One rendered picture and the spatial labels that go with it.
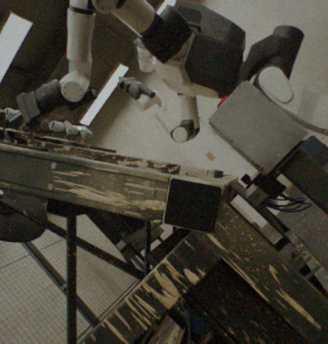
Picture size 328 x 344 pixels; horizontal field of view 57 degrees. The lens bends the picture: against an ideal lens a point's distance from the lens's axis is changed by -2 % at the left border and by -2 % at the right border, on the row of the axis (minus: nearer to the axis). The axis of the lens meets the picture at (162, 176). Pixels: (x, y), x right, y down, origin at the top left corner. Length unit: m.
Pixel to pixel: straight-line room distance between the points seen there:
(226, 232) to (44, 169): 0.46
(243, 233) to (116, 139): 6.61
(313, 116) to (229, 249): 0.66
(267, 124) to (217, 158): 4.33
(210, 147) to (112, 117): 3.00
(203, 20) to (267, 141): 0.69
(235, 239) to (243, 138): 0.21
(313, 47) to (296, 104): 5.39
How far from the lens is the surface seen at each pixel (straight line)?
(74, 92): 0.94
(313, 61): 6.47
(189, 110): 1.47
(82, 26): 0.92
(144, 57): 1.32
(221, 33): 1.21
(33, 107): 1.04
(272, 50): 1.22
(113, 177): 0.72
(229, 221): 0.66
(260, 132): 0.66
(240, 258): 0.68
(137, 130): 6.94
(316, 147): 5.30
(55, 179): 0.79
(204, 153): 5.01
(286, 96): 1.15
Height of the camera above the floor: 0.80
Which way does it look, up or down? 10 degrees up
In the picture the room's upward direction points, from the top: 46 degrees counter-clockwise
